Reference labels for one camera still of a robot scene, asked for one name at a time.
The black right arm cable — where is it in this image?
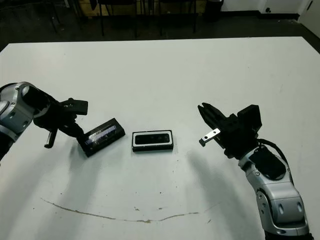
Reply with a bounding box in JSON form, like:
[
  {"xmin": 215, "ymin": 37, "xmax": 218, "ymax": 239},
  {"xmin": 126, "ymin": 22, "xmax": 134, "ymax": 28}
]
[{"xmin": 257, "ymin": 138, "xmax": 294, "ymax": 181}]

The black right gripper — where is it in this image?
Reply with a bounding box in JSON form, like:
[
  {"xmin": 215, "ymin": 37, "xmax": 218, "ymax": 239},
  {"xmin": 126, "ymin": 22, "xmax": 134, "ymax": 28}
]
[{"xmin": 197, "ymin": 101, "xmax": 260, "ymax": 160}]

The black box lid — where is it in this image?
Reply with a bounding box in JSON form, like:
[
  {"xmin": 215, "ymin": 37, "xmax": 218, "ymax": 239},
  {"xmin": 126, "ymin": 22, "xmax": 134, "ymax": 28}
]
[{"xmin": 78, "ymin": 117, "xmax": 126, "ymax": 158}]

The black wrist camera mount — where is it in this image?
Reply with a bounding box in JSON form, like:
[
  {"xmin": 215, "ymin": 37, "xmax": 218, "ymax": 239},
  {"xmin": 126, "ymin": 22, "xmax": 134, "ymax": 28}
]
[
  {"xmin": 236, "ymin": 104, "xmax": 263, "ymax": 133},
  {"xmin": 59, "ymin": 98, "xmax": 89, "ymax": 116}
]

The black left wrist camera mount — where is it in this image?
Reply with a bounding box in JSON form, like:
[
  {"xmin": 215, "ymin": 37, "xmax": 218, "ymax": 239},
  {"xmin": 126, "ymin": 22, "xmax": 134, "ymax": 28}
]
[{"xmin": 59, "ymin": 98, "xmax": 89, "ymax": 116}]

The black trash bin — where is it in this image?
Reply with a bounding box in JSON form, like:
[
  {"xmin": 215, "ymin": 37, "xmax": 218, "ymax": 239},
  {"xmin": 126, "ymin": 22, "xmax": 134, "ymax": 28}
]
[{"xmin": 203, "ymin": 0, "xmax": 224, "ymax": 23}]

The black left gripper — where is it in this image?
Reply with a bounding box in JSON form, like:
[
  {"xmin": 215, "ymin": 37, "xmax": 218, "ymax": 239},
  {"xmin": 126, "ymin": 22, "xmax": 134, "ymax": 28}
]
[{"xmin": 32, "ymin": 97, "xmax": 88, "ymax": 149}]

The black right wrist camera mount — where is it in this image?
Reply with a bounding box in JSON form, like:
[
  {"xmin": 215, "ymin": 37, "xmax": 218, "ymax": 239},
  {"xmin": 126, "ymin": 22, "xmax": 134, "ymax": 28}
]
[{"xmin": 236, "ymin": 104, "xmax": 263, "ymax": 133}]

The black box base white insert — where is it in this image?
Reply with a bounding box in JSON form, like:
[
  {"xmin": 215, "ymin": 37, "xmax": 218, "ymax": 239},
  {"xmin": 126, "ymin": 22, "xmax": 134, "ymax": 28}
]
[{"xmin": 131, "ymin": 129, "xmax": 174, "ymax": 153}]

